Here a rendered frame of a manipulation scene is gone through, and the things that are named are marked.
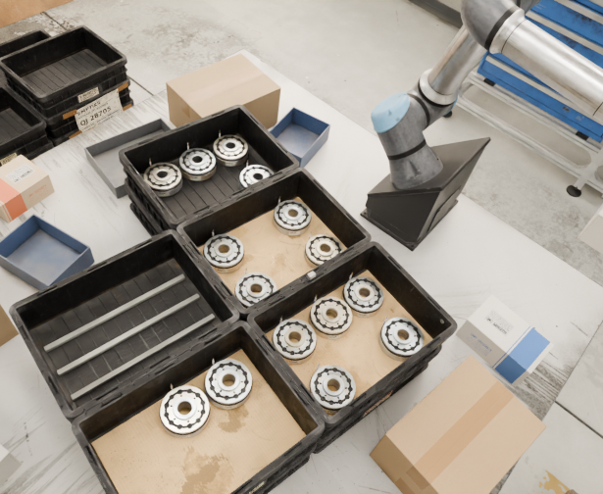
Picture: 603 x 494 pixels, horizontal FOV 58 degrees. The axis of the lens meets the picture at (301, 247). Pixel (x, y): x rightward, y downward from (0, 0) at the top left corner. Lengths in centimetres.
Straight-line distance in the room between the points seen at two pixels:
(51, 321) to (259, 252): 52
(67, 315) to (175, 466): 44
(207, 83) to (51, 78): 88
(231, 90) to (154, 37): 183
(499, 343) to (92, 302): 102
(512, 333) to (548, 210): 163
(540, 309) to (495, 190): 139
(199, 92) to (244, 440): 109
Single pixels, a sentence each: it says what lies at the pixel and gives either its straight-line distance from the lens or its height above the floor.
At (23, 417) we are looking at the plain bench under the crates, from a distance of 145.
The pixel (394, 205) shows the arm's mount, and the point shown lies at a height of 82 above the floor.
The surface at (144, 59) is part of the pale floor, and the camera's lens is 346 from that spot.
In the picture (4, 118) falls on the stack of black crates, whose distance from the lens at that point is 259.
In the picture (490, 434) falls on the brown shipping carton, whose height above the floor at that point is 86.
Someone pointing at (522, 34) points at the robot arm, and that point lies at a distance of 122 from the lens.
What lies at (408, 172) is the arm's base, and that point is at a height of 95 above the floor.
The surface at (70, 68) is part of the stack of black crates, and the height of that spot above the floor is 49.
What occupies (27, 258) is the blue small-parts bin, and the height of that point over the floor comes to 70.
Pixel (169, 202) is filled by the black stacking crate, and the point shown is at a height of 83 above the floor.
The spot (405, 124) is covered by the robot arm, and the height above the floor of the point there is 105.
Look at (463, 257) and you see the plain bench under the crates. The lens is 175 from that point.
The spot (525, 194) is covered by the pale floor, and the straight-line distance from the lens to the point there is 312.
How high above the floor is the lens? 200
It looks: 53 degrees down
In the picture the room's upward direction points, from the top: 11 degrees clockwise
